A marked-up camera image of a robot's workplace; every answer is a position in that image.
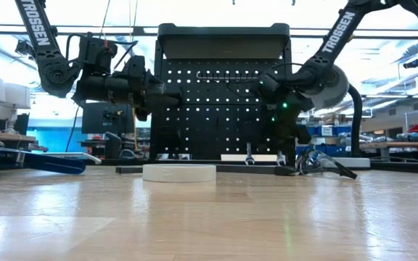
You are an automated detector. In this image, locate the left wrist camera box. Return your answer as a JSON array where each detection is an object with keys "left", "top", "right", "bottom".
[{"left": 126, "top": 54, "right": 147, "bottom": 91}]

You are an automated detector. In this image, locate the black background box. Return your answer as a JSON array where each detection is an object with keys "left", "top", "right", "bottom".
[{"left": 12, "top": 114, "right": 30, "bottom": 136}]

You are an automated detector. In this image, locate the wooden workbench with clutter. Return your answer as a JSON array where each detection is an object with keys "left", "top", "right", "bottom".
[{"left": 0, "top": 130, "right": 38, "bottom": 144}]

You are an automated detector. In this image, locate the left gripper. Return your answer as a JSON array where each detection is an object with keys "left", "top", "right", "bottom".
[{"left": 135, "top": 68, "right": 181, "bottom": 123}]

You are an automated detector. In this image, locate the black computer monitor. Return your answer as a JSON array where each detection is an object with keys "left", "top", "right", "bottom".
[{"left": 81, "top": 101, "right": 136, "bottom": 135}]

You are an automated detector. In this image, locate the black hanging cable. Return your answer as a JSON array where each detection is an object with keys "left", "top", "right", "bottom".
[{"left": 65, "top": 104, "right": 81, "bottom": 153}]

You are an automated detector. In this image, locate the black aluminium table frame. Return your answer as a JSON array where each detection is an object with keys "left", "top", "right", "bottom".
[{"left": 85, "top": 157, "right": 418, "bottom": 175}]

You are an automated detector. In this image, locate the white masking tape roll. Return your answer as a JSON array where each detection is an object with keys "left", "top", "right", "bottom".
[{"left": 142, "top": 163, "right": 217, "bottom": 183}]

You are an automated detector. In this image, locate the black office chair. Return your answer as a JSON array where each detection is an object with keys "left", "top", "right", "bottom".
[{"left": 103, "top": 130, "right": 123, "bottom": 160}]

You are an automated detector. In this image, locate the black peg board cart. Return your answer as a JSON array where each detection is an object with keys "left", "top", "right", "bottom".
[{"left": 149, "top": 23, "right": 296, "bottom": 166}]

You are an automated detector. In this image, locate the white gooseneck desk lamp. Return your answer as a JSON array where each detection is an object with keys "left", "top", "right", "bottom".
[{"left": 303, "top": 64, "right": 372, "bottom": 169}]

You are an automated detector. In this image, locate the black ceiling fixture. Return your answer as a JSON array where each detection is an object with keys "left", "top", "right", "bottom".
[{"left": 15, "top": 39, "right": 36, "bottom": 59}]

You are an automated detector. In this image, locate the wooden workbench with tools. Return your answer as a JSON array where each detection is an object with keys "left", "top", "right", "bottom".
[{"left": 357, "top": 141, "right": 418, "bottom": 162}]

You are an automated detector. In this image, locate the blue storage bin row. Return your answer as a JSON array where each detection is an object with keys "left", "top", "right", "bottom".
[
  {"left": 305, "top": 125, "right": 351, "bottom": 137},
  {"left": 295, "top": 144, "right": 348, "bottom": 157}
]

